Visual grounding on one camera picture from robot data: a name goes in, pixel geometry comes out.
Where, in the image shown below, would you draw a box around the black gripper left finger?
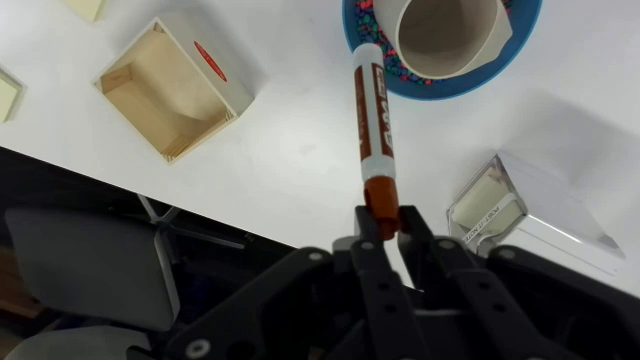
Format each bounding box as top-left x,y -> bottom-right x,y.
349,204 -> 429,360

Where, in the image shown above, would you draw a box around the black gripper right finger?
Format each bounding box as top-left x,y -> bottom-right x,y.
396,204 -> 576,360

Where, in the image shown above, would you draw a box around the white marker with red cap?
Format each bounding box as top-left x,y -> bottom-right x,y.
349,41 -> 402,242

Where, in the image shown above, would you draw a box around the white paper cup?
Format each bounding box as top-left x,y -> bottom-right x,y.
376,0 -> 516,82

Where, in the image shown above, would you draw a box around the light wooden box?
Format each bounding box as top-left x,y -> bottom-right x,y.
93,7 -> 258,163

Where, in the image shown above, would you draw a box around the clear plastic note holder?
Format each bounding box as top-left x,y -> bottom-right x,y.
443,152 -> 627,275

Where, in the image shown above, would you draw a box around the blue bowl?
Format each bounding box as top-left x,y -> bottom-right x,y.
339,0 -> 543,102

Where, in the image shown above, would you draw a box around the colourful small candies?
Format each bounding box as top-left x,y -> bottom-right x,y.
352,0 -> 442,85

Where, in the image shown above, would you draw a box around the white and grey office chair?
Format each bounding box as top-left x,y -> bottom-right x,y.
0,193 -> 250,360

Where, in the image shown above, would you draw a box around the yellow sticky note pad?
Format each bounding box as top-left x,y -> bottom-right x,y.
0,65 -> 25,126

